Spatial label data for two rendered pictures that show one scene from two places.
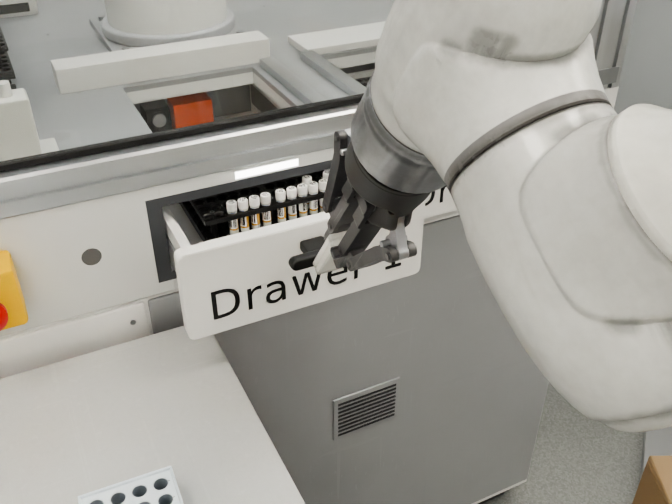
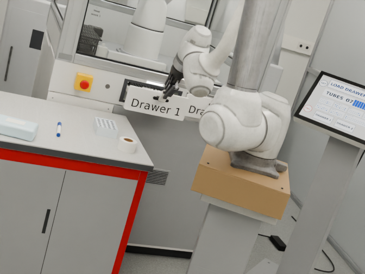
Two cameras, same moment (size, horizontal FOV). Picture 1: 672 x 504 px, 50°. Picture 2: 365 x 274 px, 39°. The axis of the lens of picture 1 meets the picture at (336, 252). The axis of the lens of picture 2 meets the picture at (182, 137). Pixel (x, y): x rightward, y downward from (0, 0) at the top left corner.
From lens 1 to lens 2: 165 cm
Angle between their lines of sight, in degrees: 18
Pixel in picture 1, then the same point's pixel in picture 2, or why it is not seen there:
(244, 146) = (151, 75)
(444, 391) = (183, 186)
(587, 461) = not seen: hidden behind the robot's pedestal
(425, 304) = (184, 148)
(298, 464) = not seen: hidden behind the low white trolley
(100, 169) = (119, 66)
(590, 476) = not seen: hidden behind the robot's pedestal
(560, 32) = (201, 43)
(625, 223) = (197, 61)
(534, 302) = (186, 72)
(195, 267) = (132, 90)
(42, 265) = (96, 83)
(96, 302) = (102, 99)
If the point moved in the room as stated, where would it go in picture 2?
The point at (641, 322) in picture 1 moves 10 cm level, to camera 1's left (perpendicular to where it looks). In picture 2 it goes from (196, 74) to (171, 66)
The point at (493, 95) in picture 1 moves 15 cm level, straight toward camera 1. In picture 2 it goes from (190, 48) to (176, 48)
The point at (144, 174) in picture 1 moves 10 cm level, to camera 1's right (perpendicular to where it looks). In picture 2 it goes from (127, 71) to (148, 78)
